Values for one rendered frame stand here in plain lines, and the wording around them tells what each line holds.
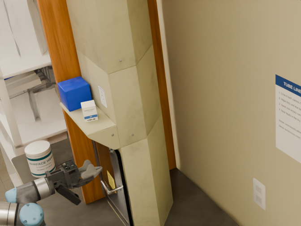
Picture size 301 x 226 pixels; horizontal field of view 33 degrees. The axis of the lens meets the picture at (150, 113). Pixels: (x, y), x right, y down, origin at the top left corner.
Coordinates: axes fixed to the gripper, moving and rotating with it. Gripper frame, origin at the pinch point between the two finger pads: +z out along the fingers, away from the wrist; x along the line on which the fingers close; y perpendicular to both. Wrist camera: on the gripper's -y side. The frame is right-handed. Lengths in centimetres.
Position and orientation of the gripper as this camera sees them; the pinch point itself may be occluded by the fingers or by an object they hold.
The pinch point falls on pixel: (99, 170)
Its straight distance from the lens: 194.7
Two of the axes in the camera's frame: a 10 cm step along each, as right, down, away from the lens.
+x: -4.6, -3.8, 8.0
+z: 8.8, -3.2, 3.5
